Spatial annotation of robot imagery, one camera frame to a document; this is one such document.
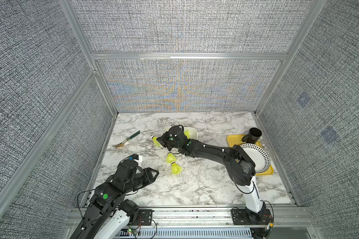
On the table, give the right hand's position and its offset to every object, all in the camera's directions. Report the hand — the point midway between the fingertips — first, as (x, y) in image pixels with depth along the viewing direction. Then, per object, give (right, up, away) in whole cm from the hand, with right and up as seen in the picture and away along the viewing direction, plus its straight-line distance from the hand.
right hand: (153, 134), depth 84 cm
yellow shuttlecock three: (0, -3, +5) cm, 6 cm away
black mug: (+62, -2, +11) cm, 63 cm away
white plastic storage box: (+25, +2, +18) cm, 31 cm away
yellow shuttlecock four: (+9, -16, +11) cm, 21 cm away
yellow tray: (+55, -5, +20) cm, 59 cm away
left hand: (+6, -17, -15) cm, 24 cm away
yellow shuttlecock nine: (+13, -21, +6) cm, 26 cm away
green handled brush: (-25, -8, +16) cm, 31 cm away
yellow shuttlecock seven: (+21, 0, +22) cm, 30 cm away
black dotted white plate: (+65, -15, +9) cm, 67 cm away
